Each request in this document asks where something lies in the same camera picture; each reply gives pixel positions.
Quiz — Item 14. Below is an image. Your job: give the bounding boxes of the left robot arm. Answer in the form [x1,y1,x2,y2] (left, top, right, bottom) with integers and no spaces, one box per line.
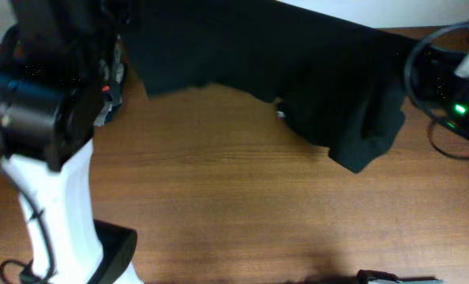
[0,1,139,283]

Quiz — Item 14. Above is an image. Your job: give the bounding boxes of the grey folded garment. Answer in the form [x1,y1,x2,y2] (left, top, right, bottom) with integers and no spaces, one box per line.
[93,41,127,127]

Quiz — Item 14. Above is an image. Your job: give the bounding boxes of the black t-shirt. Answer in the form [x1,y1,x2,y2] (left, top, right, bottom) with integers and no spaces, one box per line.
[121,0,415,173]

